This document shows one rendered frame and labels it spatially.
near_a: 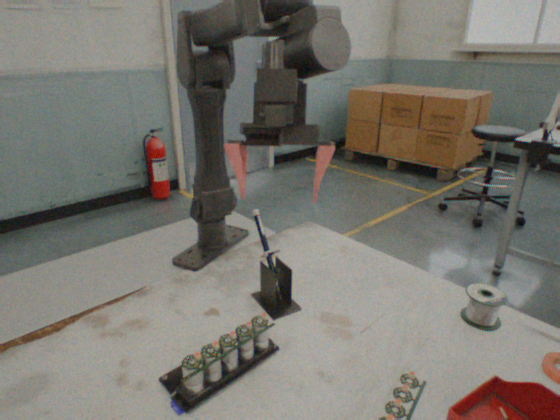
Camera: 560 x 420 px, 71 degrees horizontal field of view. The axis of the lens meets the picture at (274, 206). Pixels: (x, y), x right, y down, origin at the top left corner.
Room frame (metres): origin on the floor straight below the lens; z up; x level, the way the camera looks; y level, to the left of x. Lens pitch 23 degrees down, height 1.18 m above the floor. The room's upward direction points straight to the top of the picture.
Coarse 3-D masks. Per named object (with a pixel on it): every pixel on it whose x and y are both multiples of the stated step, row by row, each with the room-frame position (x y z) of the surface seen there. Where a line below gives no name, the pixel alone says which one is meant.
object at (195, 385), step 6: (192, 360) 0.38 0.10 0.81; (186, 372) 0.36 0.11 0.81; (192, 378) 0.36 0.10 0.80; (198, 378) 0.37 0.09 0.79; (186, 384) 0.37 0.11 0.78; (192, 384) 0.36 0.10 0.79; (198, 384) 0.37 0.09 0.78; (186, 390) 0.37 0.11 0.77; (192, 390) 0.36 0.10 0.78; (198, 390) 0.37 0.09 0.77
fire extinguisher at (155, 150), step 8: (160, 128) 3.03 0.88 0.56; (152, 136) 2.99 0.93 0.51; (152, 144) 2.95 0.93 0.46; (160, 144) 2.97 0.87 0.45; (152, 152) 2.93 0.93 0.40; (160, 152) 2.95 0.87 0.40; (152, 160) 2.93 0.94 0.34; (160, 160) 2.95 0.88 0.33; (152, 168) 2.93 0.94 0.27; (160, 168) 2.94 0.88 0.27; (152, 176) 2.94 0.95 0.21; (160, 176) 2.94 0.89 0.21; (152, 184) 2.94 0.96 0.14; (160, 184) 2.94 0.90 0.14; (168, 184) 2.99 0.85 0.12; (152, 192) 2.95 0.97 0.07; (160, 192) 2.93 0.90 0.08; (168, 192) 2.98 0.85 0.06
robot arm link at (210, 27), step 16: (224, 0) 0.64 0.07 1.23; (240, 0) 0.58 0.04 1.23; (272, 0) 0.53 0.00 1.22; (288, 0) 0.54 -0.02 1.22; (304, 0) 0.56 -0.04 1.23; (192, 16) 0.72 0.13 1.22; (208, 16) 0.68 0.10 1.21; (224, 16) 0.64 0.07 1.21; (240, 16) 0.58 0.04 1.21; (272, 16) 0.54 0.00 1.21; (192, 32) 0.72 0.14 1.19; (208, 32) 0.69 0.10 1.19; (224, 32) 0.64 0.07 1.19; (240, 32) 0.62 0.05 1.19; (208, 48) 0.79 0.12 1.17; (224, 48) 0.78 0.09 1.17; (176, 64) 0.76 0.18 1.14; (192, 64) 0.72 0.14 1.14; (192, 80) 0.72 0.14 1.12
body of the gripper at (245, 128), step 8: (240, 128) 0.50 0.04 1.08; (248, 128) 0.50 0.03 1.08; (256, 128) 0.50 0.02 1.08; (264, 128) 0.50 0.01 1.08; (272, 128) 0.50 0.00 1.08; (280, 128) 0.50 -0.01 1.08; (288, 128) 0.49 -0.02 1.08; (296, 128) 0.49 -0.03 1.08; (304, 128) 0.49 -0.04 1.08; (312, 128) 0.49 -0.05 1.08
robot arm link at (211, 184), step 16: (208, 64) 0.73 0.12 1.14; (224, 64) 0.75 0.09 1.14; (208, 80) 0.74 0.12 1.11; (224, 80) 0.75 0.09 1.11; (192, 96) 0.74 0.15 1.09; (208, 96) 0.74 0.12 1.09; (224, 96) 0.75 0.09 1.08; (192, 112) 0.76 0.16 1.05; (208, 112) 0.74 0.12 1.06; (208, 128) 0.74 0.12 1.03; (208, 144) 0.74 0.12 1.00; (224, 144) 0.76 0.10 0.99; (208, 160) 0.73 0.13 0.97; (224, 160) 0.75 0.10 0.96; (208, 176) 0.73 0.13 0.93; (224, 176) 0.75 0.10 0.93; (208, 192) 0.73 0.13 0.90; (224, 192) 0.75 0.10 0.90; (208, 208) 0.73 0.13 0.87; (224, 208) 0.75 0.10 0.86
